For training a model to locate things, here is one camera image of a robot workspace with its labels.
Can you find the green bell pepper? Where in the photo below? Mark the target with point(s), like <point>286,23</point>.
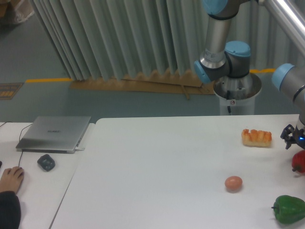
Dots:
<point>288,209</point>

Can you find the brown cardboard sheet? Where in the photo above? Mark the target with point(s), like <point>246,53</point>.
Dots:
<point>186,84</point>

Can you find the person's bare hand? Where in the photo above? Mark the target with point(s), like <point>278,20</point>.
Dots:
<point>11,179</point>

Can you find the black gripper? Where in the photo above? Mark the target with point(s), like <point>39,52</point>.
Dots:
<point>292,135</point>

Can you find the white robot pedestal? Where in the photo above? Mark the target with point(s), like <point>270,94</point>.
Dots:
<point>237,95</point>

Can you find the orange bread toy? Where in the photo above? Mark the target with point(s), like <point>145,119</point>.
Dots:
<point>256,138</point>

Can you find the silver laptop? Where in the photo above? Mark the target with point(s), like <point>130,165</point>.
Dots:
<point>54,134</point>

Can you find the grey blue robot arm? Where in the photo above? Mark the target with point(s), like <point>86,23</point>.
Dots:
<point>227,64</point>

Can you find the black sleeved forearm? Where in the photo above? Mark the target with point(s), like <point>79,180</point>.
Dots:
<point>10,211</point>

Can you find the pale green curtain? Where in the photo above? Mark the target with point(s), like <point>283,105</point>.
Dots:
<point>115,38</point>

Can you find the brown egg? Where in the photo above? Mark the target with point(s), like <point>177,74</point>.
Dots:
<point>233,183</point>

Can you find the red bell pepper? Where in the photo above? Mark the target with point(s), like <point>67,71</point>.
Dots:
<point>298,162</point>

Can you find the black round controller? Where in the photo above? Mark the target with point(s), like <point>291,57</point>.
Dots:
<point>46,162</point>

